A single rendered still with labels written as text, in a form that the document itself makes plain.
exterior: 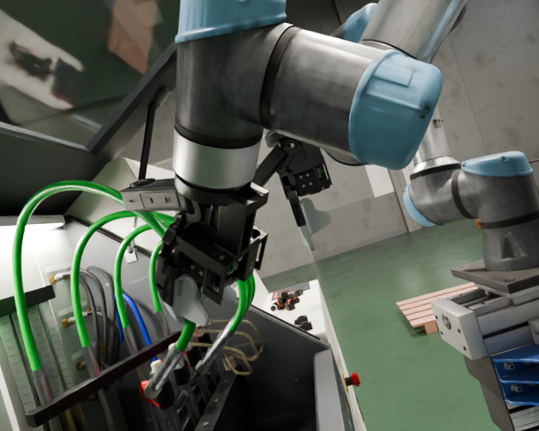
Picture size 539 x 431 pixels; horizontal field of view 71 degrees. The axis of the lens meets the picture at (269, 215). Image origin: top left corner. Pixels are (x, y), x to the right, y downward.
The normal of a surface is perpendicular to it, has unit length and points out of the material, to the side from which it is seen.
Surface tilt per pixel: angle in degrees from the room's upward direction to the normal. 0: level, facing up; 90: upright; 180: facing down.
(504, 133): 90
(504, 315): 90
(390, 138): 117
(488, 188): 90
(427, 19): 106
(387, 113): 101
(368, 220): 90
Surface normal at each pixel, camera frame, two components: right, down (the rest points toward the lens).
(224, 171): 0.21, 0.59
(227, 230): -0.55, 0.40
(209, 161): -0.09, 0.56
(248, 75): -0.34, 0.33
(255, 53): -0.24, 0.00
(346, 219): -0.02, -0.01
